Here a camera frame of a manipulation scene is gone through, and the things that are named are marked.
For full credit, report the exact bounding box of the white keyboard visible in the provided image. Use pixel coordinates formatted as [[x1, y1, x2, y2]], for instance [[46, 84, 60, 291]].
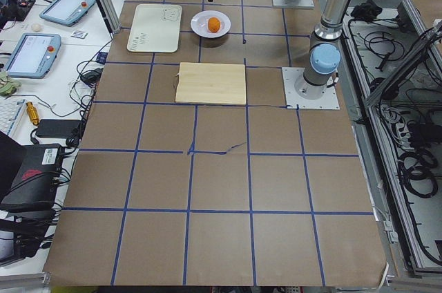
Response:
[[0, 97, 26, 137]]

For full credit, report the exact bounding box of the small white ball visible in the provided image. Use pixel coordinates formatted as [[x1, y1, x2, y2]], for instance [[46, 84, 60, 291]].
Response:
[[31, 23, 42, 32]]

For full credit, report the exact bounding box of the near blue teach pendant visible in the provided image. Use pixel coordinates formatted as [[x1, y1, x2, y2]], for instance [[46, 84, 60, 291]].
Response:
[[5, 33, 61, 79]]

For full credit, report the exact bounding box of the green plush toy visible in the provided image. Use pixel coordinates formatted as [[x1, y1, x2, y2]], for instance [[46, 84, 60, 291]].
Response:
[[0, 70, 21, 97]]

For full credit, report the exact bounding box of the small printed card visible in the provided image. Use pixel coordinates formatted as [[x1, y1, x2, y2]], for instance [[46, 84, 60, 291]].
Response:
[[71, 30, 88, 39]]

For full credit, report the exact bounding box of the cream bear tray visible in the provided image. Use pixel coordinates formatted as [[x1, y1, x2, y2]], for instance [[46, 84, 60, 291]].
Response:
[[126, 4, 182, 53]]

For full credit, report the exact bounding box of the black computer box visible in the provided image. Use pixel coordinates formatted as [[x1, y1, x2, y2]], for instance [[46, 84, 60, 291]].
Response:
[[1, 142, 64, 213]]

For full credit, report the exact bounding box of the white round plate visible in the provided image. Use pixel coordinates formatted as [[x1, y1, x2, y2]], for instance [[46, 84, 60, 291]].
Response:
[[191, 10, 231, 39]]

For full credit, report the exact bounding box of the blue teach pendant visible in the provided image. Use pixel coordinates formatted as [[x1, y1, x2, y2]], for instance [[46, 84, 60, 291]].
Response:
[[5, 33, 61, 79], [39, 0, 95, 26]]

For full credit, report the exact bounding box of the black power brick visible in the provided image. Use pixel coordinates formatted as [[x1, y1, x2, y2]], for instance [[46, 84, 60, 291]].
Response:
[[35, 119, 80, 138]]

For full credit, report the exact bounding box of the far blue teach pendant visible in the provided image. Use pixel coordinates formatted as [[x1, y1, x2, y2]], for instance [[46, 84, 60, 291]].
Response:
[[39, 0, 95, 26]]

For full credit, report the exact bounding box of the wooden cutting board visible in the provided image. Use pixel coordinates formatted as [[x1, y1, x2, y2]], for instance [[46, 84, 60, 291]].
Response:
[[175, 62, 247, 105]]

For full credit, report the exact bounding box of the gold metal cylinder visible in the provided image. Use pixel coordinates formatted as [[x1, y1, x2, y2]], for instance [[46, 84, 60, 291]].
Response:
[[26, 102, 40, 126]]

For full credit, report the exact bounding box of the orange fruit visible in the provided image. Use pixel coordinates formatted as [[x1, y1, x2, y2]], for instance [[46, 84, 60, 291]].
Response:
[[207, 17, 221, 33]]

